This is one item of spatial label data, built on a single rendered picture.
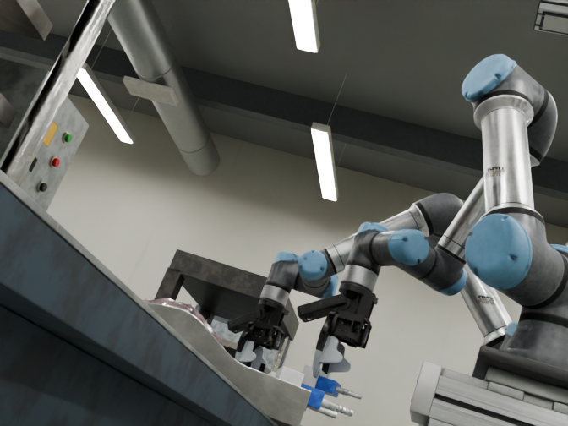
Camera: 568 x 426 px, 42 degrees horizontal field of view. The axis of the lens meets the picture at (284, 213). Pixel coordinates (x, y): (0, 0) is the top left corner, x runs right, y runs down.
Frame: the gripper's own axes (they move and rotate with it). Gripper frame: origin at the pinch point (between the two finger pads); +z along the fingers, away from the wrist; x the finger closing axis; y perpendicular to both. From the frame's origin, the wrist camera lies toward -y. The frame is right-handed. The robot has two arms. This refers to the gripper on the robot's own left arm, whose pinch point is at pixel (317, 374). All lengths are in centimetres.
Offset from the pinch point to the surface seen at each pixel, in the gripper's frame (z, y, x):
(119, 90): -335, -544, 482
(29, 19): -54, -82, -41
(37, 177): -28, -93, -5
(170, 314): 7, -3, -58
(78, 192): -209, -572, 525
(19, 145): -26, -77, -31
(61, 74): -46, -76, -31
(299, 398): 11, 16, -47
